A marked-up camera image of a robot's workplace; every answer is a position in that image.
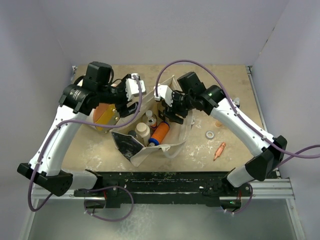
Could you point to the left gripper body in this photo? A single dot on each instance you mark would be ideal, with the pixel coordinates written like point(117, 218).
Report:
point(119, 96)

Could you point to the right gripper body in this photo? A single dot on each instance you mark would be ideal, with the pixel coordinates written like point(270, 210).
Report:
point(181, 104)

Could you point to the canvas tote bag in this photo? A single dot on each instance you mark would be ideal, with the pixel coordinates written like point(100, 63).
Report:
point(151, 132)

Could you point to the small clear bottle white cap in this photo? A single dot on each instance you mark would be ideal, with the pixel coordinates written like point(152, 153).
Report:
point(151, 119)

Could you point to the orange bottle blue pump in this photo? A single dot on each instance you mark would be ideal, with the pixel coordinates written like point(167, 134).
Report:
point(159, 134)

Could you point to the white bottle beige cap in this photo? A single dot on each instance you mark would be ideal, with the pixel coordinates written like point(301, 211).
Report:
point(143, 130)

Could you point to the small square bottle dark cap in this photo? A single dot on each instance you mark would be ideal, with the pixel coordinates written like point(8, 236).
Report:
point(132, 133)

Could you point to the clear square bottle dark cap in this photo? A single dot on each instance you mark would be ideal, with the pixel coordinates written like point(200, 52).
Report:
point(161, 105)

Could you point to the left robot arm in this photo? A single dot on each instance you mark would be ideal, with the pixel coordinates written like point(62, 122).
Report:
point(75, 105)

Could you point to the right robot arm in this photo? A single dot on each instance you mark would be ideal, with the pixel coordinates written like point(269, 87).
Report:
point(267, 150)

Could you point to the white round container orange lid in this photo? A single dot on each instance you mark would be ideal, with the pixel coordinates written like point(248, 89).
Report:
point(103, 114)

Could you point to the beige tube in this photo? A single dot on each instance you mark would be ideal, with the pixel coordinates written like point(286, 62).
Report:
point(218, 124)

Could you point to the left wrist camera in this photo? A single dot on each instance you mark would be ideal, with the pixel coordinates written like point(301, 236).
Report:
point(131, 86)

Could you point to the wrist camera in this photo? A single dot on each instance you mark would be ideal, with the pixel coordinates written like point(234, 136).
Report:
point(131, 86)
point(163, 92)

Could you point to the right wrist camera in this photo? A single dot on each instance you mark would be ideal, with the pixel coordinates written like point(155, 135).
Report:
point(163, 92)

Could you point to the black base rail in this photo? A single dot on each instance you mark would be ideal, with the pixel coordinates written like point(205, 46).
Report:
point(207, 188)

